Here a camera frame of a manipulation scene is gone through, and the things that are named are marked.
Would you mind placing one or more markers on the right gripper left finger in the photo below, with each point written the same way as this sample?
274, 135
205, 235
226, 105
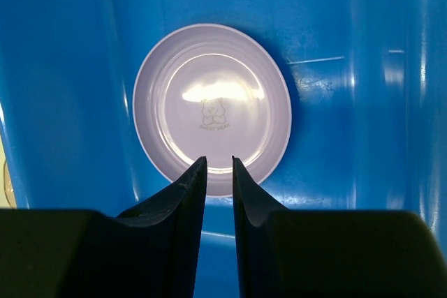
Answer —
149, 250

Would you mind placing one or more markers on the beige textured glass plate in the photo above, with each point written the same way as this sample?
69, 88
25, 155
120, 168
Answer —
7, 193

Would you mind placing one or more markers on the purple round plate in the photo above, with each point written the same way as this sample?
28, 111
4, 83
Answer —
210, 90

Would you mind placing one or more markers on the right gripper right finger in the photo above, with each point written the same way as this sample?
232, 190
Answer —
330, 253

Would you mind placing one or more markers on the blue plastic bin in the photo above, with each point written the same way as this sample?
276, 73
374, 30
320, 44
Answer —
366, 78

